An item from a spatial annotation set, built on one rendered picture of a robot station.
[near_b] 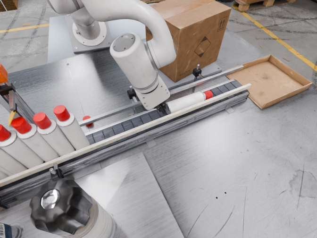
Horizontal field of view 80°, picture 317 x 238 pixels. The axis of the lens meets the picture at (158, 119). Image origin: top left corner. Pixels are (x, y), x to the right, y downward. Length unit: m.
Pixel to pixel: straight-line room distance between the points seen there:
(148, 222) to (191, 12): 0.80
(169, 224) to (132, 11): 0.55
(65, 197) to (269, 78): 1.04
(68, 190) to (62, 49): 1.09
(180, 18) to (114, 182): 0.67
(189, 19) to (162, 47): 0.39
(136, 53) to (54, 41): 1.01
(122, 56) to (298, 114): 0.81
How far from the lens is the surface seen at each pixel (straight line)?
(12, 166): 0.72
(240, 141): 0.82
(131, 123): 0.75
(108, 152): 0.72
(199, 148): 0.76
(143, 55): 0.50
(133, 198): 0.63
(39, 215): 0.35
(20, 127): 0.61
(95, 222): 0.44
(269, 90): 1.08
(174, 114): 0.73
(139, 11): 0.47
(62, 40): 1.43
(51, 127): 0.61
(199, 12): 0.93
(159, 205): 0.62
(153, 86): 0.57
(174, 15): 0.89
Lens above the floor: 1.48
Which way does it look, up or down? 52 degrees down
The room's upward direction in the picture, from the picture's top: straight up
